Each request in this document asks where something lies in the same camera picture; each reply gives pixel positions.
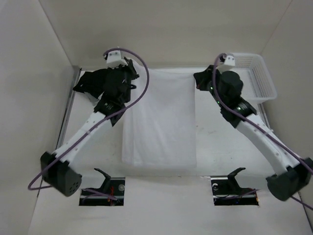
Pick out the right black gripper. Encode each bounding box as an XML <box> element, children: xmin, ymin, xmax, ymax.
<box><xmin>194</xmin><ymin>65</ymin><xmax>227</xmax><ymax>108</ymax></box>

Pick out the white tank top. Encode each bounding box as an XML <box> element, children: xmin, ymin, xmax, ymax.
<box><xmin>122</xmin><ymin>63</ymin><xmax>197</xmax><ymax>169</ymax></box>

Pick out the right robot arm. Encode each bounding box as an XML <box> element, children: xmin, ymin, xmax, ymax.
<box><xmin>193</xmin><ymin>65</ymin><xmax>313</xmax><ymax>201</ymax></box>

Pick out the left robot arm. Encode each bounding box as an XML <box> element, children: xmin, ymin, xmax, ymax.
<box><xmin>40</xmin><ymin>58</ymin><xmax>139</xmax><ymax>197</ymax></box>

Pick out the black folded tank top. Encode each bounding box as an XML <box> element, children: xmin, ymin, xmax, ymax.
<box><xmin>73</xmin><ymin>69</ymin><xmax>109</xmax><ymax>97</ymax></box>

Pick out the grey folded tank top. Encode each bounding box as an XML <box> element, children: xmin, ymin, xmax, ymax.
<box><xmin>86</xmin><ymin>93</ymin><xmax>102</xmax><ymax>107</ymax></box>

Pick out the white plastic basket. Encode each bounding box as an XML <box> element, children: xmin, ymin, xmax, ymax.
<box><xmin>232</xmin><ymin>53</ymin><xmax>277</xmax><ymax>104</ymax></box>

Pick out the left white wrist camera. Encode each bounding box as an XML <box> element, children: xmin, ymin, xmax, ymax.
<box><xmin>106</xmin><ymin>50</ymin><xmax>122</xmax><ymax>67</ymax></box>

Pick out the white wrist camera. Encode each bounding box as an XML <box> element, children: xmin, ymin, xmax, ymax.
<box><xmin>219</xmin><ymin>55</ymin><xmax>235</xmax><ymax>72</ymax></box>
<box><xmin>106</xmin><ymin>50</ymin><xmax>122</xmax><ymax>67</ymax></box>

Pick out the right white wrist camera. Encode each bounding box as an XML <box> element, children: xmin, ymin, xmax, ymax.
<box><xmin>219</xmin><ymin>55</ymin><xmax>235</xmax><ymax>72</ymax></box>

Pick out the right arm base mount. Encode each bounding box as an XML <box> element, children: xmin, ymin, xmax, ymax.
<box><xmin>210</xmin><ymin>167</ymin><xmax>259</xmax><ymax>206</ymax></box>

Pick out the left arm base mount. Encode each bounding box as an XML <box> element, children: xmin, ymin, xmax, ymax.
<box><xmin>79</xmin><ymin>168</ymin><xmax>126</xmax><ymax>207</ymax></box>

